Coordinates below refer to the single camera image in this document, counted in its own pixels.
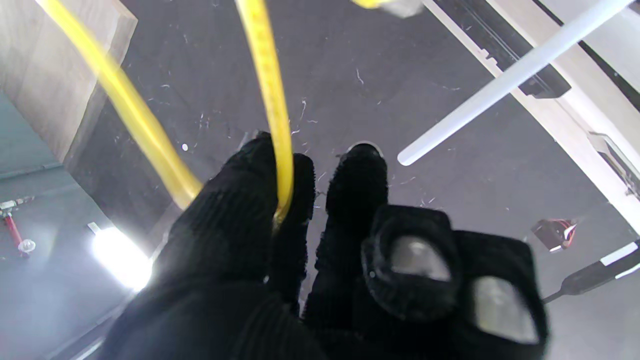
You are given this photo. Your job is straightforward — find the yellow Ethernet cable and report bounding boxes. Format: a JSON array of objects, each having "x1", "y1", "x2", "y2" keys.
[{"x1": 35, "y1": 0, "x2": 426, "y2": 226}]

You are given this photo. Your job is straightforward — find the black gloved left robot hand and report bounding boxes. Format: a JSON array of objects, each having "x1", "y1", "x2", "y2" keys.
[{"x1": 107, "y1": 131, "x2": 549, "y2": 360}]

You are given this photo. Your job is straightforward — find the wooden cutting board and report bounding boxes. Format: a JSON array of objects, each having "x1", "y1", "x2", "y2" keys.
[{"x1": 0, "y1": 0, "x2": 138, "y2": 166}]

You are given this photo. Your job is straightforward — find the dark wine bottle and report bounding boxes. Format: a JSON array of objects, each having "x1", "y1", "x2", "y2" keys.
[{"x1": 542, "y1": 240, "x2": 640, "y2": 305}]

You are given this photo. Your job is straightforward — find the red handled tool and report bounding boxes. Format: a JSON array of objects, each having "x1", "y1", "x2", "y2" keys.
[{"x1": 0, "y1": 197, "x2": 37, "y2": 258}]

